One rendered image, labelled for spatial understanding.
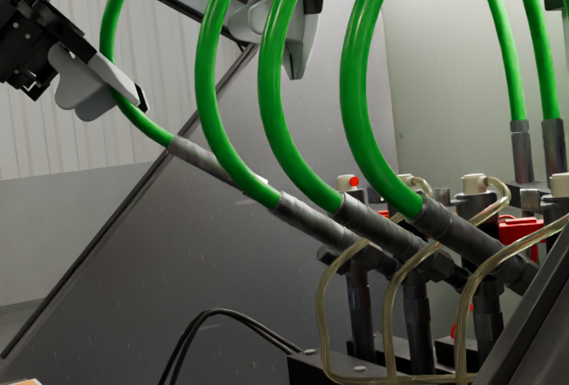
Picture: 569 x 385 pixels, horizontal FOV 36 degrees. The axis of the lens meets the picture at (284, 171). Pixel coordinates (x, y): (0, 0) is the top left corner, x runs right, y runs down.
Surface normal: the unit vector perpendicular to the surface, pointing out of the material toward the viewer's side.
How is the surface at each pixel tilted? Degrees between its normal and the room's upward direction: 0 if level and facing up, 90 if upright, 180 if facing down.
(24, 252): 90
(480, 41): 90
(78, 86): 75
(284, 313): 90
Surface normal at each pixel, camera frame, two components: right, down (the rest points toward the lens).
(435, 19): -0.87, 0.12
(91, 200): 0.55, -0.02
